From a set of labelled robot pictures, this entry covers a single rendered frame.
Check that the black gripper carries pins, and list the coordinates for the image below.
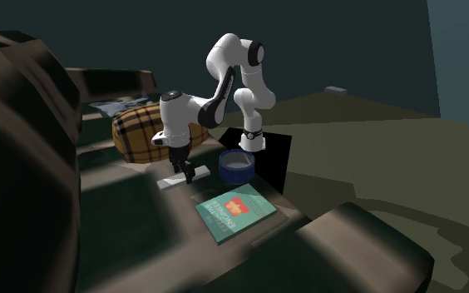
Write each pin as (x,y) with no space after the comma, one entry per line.
(179,152)

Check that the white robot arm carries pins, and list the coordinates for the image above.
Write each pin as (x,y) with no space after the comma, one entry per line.
(177,113)

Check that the white flat bar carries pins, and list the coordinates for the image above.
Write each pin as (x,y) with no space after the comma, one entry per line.
(169,182)

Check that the blue bowl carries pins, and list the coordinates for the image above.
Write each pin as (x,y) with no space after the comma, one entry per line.
(236,170)

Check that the yellow plaid cushion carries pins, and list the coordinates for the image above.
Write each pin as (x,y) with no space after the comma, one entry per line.
(137,136)

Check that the teal book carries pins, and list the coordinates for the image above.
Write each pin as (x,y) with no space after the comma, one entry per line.
(234,215)

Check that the black robot stand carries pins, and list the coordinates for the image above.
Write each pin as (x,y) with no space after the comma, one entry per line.
(273,162)

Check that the blue-grey crumpled cloth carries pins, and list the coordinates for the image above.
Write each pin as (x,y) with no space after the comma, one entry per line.
(113,106)

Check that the dark brown sofa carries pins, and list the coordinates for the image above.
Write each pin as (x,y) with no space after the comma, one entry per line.
(23,162)

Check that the small grey box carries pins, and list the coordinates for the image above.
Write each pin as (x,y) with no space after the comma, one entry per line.
(335,90)

